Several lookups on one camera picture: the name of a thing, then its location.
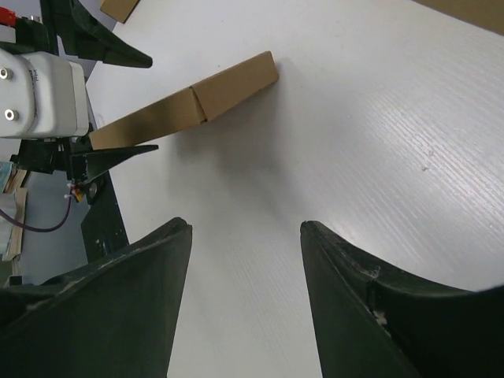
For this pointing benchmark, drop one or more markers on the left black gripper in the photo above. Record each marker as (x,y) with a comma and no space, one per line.
(23,35)

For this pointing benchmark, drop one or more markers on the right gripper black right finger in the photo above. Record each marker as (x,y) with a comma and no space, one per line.
(373,319)

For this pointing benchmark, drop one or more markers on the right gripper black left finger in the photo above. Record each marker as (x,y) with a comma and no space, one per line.
(115,317)

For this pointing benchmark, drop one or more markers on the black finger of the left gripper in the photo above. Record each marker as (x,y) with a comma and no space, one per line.
(69,24)

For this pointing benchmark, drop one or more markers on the large closed cardboard box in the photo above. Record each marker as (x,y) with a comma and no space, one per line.
(485,14)

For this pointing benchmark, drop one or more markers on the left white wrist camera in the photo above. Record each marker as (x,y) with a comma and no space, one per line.
(42,96)

